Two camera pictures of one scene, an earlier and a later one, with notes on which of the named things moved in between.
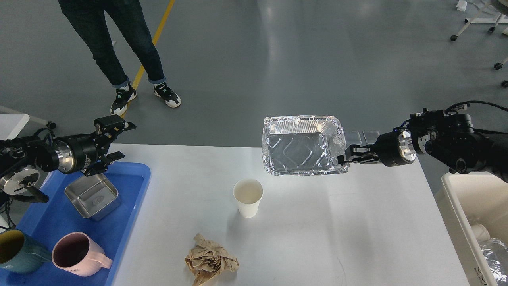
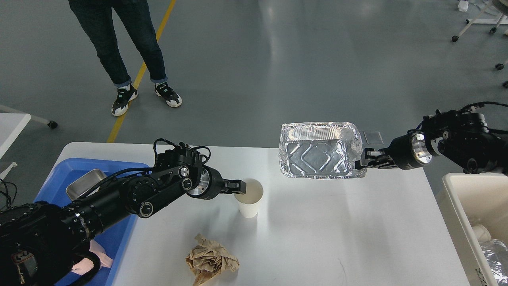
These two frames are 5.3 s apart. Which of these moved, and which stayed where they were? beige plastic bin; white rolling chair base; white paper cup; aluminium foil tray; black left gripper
Moved: black left gripper; aluminium foil tray
Stayed: white paper cup; white rolling chair base; beige plastic bin
